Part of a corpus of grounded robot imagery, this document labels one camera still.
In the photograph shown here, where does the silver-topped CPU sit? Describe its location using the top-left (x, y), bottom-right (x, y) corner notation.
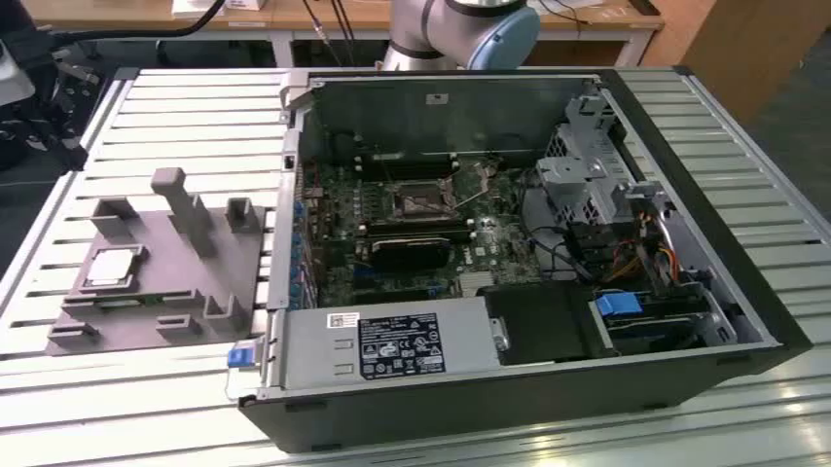
top-left (85, 246), bottom-right (148, 289)

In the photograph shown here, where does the black RAM slot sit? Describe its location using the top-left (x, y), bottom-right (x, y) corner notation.
top-left (357, 165), bottom-right (456, 175)
top-left (357, 159), bottom-right (456, 168)
top-left (367, 232), bottom-right (472, 242)
top-left (367, 219), bottom-right (469, 231)
top-left (357, 151), bottom-right (456, 162)
top-left (357, 172), bottom-right (456, 182)
top-left (367, 226), bottom-right (471, 236)

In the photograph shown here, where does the CPU socket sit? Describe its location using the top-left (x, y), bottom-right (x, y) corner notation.
top-left (387, 182), bottom-right (451, 221)

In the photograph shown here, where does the black heat sink block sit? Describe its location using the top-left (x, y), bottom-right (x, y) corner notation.
top-left (371, 236), bottom-right (451, 272)

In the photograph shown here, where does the thin metal locking lever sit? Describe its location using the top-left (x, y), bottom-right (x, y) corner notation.
top-left (452, 182), bottom-right (501, 210)

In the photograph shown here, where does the green motherboard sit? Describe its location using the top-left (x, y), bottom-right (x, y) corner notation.
top-left (295, 159), bottom-right (545, 308)

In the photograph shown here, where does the small silver chipset heat sink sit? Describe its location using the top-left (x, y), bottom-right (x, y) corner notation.
top-left (460, 272), bottom-right (500, 299)

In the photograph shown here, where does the black power supply label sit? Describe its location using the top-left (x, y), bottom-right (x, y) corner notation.
top-left (359, 312), bottom-right (449, 383)

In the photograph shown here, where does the black plastic air shroud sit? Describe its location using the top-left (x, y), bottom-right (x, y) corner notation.
top-left (480, 283), bottom-right (615, 367)

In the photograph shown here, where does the perforated metal drive cage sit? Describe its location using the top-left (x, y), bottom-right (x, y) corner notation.
top-left (533, 94), bottom-right (652, 226)

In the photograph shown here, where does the gray power supply unit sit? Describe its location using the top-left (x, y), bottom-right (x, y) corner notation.
top-left (276, 296), bottom-right (503, 391)

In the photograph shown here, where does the hard disk in blue carrier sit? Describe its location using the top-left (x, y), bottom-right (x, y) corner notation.
top-left (593, 289), bottom-right (712, 357)

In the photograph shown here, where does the blue case latch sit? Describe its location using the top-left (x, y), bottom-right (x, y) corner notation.
top-left (228, 341), bottom-right (260, 369)

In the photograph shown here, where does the gray parts rack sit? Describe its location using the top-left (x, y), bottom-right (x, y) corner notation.
top-left (44, 166), bottom-right (271, 357)

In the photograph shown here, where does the green RAM stick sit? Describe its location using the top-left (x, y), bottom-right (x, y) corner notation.
top-left (93, 294), bottom-right (197, 308)

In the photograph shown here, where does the black open PC case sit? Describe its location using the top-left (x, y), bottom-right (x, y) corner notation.
top-left (236, 65), bottom-right (814, 456)

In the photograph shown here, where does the wooden desk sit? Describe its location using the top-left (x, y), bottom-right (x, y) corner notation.
top-left (24, 0), bottom-right (664, 69)

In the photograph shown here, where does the wooden cabinet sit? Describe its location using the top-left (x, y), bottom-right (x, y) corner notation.
top-left (640, 0), bottom-right (831, 126)

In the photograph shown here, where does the metal socket cover frame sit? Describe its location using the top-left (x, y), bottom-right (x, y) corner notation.
top-left (441, 161), bottom-right (505, 197)

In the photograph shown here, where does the black cable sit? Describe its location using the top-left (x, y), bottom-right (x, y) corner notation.
top-left (517, 184), bottom-right (596, 286)

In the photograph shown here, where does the coloured power wire bundle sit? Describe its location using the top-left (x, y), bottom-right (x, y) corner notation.
top-left (608, 241), bottom-right (681, 284)

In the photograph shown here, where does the black machine with hose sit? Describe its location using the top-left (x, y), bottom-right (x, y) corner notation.
top-left (0, 0), bottom-right (229, 172)

